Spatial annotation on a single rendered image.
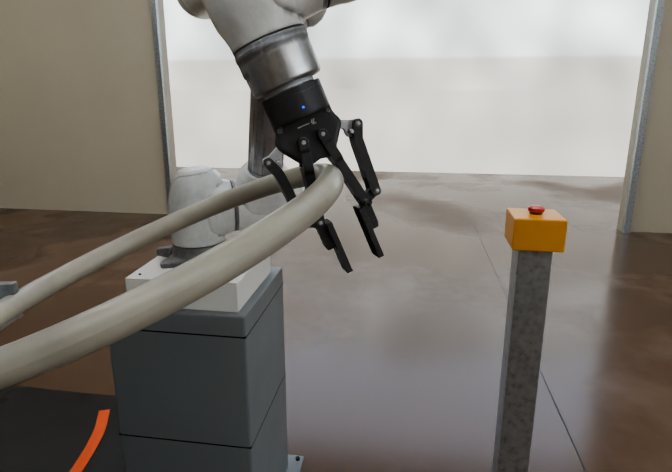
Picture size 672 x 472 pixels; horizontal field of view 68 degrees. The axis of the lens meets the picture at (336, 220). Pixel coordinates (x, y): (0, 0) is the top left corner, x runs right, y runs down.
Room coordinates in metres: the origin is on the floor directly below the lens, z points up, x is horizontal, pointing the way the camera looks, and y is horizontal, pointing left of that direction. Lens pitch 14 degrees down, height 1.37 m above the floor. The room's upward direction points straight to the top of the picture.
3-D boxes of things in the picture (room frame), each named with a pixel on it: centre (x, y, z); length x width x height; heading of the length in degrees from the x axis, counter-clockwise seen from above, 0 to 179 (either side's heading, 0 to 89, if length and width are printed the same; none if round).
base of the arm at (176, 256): (1.42, 0.43, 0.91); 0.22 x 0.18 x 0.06; 85
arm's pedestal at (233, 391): (1.42, 0.41, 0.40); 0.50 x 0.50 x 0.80; 81
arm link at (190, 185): (1.42, 0.40, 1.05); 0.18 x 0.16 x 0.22; 109
